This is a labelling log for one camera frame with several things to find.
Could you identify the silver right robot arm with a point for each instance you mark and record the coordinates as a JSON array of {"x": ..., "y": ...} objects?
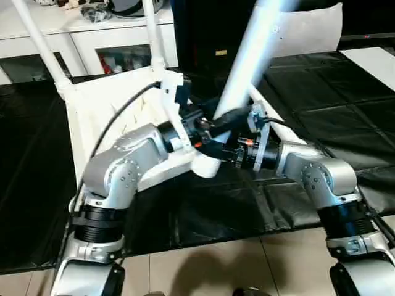
[{"x": 324, "y": 185}]

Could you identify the white cabinet with glass doors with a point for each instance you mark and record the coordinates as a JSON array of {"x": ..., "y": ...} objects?
[{"x": 92, "y": 40}]

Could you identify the black box with yellow label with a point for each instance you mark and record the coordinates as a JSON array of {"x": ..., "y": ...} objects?
[{"x": 200, "y": 31}]

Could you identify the white flat board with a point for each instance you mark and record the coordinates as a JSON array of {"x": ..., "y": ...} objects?
[{"x": 370, "y": 64}]

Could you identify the white plastic table leg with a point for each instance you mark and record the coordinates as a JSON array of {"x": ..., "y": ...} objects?
[
  {"x": 40, "y": 43},
  {"x": 154, "y": 34},
  {"x": 253, "y": 55},
  {"x": 287, "y": 129}
]

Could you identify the dark tangled small object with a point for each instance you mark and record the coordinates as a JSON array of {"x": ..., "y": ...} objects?
[{"x": 94, "y": 13}]

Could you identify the grey rounded device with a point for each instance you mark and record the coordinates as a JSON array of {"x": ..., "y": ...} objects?
[{"x": 132, "y": 6}]

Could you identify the black work mat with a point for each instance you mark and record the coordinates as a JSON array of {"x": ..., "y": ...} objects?
[{"x": 339, "y": 108}]

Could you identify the grey cushion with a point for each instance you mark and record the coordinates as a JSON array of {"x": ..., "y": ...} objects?
[{"x": 308, "y": 34}]

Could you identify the white plastic table top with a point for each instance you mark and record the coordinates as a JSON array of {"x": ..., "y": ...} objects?
[{"x": 86, "y": 101}]

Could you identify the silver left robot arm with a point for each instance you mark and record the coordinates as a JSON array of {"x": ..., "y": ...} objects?
[{"x": 123, "y": 160}]

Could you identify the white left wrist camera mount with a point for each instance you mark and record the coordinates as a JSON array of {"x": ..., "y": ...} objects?
[{"x": 171, "y": 92}]

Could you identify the pale small toy figure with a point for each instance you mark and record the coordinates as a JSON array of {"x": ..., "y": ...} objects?
[{"x": 71, "y": 3}]

